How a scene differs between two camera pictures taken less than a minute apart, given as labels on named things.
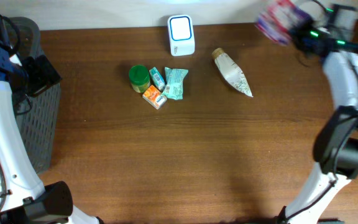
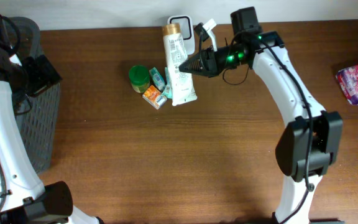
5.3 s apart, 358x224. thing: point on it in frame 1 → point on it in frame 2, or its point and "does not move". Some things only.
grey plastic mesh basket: (37, 114) does not move
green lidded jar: (139, 77) does not move
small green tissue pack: (156, 79) does not move
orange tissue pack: (153, 96) does not move
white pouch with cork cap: (230, 74) → (182, 86)
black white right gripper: (295, 33) → (207, 61)
